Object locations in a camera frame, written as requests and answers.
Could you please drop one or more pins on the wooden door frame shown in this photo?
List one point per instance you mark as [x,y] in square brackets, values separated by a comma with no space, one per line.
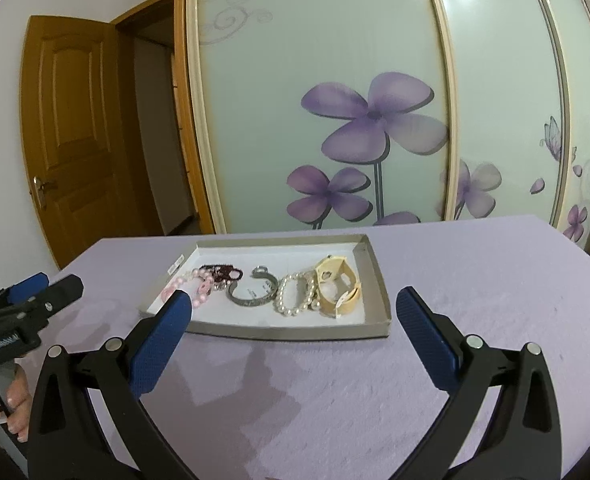
[145,5]

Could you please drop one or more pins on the wardrobe door large purple flowers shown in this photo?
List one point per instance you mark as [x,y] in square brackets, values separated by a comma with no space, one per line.
[300,35]

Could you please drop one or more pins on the cream wristwatch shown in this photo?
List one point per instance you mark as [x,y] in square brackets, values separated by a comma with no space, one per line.
[342,305]

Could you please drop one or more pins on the wooden door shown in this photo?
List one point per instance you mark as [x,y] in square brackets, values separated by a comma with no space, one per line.
[75,135]

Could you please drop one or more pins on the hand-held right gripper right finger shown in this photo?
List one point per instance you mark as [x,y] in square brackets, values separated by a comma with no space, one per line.
[425,330]

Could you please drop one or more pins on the grey cuff bangle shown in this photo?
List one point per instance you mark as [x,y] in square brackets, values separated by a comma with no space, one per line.
[242,300]

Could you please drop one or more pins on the person's left hand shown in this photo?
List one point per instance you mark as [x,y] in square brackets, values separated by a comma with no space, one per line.
[20,395]

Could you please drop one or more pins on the wardrobe door butterfly print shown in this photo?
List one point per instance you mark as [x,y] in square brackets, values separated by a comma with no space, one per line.
[500,85]

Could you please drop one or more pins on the grey cardboard tray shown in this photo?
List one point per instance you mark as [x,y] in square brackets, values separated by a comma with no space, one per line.
[255,322]

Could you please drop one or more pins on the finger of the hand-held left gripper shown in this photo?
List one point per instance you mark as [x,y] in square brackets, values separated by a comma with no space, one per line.
[27,286]
[62,292]

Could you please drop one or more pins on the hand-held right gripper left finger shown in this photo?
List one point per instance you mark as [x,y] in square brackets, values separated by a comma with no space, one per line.
[160,340]

